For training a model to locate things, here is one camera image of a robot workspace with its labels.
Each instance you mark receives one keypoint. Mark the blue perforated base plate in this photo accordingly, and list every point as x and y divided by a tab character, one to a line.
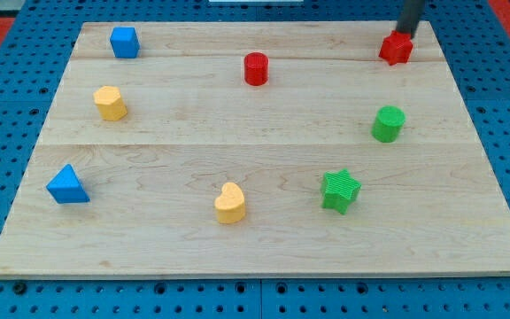
33	57

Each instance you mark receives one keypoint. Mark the green cylinder block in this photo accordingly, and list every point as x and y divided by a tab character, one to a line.
389	120

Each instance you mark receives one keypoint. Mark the blue triangle block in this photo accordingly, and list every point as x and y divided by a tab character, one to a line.
66	188

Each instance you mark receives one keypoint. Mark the wooden board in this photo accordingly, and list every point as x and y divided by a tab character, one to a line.
429	203

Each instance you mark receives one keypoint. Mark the yellow hexagon block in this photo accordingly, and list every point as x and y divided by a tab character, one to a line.
109	103

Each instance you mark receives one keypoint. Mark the green star block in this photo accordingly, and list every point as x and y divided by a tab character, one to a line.
339	190

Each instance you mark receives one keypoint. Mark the blue cube block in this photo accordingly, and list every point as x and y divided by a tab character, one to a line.
124	42

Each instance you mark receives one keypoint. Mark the red cylinder block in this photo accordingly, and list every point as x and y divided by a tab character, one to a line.
255	66

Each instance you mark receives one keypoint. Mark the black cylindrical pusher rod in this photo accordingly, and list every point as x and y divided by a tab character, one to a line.
410	16

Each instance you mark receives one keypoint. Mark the yellow heart block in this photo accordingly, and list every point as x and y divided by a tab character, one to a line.
230	205

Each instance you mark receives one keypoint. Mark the red star block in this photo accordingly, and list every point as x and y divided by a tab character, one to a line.
396	48

